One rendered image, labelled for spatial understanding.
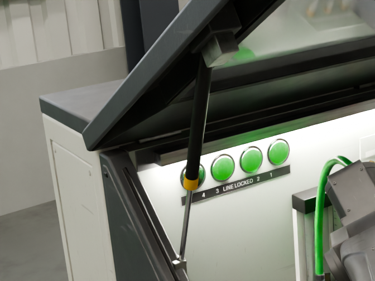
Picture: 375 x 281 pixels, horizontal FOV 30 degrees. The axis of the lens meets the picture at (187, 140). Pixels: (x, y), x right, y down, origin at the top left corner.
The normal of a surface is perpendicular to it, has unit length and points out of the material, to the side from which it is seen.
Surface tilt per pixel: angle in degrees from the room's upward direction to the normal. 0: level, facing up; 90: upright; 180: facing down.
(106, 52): 90
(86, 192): 90
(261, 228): 90
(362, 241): 29
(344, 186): 47
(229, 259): 90
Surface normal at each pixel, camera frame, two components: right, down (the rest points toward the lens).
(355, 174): -0.44, -0.43
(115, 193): -0.86, 0.22
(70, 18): 0.54, 0.19
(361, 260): -0.51, -0.86
